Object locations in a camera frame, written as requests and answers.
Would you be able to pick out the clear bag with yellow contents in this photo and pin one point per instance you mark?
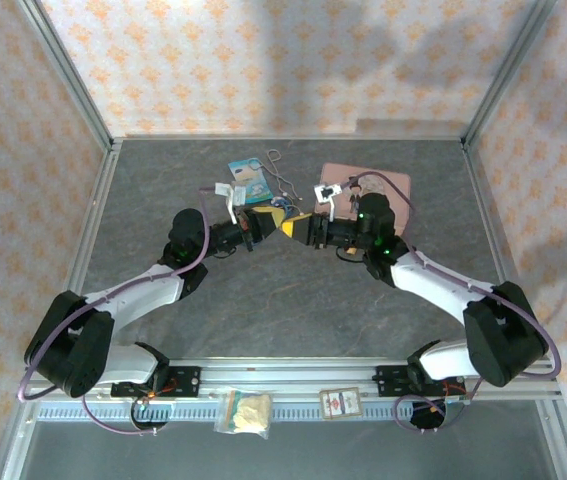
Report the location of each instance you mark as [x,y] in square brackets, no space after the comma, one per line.
[245,410]

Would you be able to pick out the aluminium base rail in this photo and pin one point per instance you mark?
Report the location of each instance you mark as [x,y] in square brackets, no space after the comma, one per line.
[288,375]

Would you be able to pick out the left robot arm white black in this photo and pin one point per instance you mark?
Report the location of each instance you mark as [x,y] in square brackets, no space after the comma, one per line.
[138,295]

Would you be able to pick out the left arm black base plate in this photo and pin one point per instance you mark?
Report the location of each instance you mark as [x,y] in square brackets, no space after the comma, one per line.
[185,381]

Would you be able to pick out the aluminium back rail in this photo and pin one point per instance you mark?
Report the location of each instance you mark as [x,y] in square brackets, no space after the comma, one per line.
[288,136]

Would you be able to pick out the pink tin box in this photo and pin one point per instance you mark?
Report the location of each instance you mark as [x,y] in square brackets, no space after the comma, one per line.
[338,172]

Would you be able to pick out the aluminium frame post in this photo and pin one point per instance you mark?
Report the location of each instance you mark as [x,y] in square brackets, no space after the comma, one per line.
[64,65]
[511,65]

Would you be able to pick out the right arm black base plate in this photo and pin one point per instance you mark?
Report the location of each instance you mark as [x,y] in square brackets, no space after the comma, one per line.
[390,381]

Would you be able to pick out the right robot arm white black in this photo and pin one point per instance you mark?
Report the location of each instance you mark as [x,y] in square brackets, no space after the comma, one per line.
[433,285]

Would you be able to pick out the blue snack packet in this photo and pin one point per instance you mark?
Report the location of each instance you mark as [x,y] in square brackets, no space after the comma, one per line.
[245,172]

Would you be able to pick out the aluminium side rail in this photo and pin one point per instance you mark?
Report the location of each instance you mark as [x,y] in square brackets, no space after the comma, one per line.
[478,165]
[94,215]

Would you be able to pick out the small card pack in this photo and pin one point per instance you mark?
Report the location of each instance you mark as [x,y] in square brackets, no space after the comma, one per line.
[340,403]

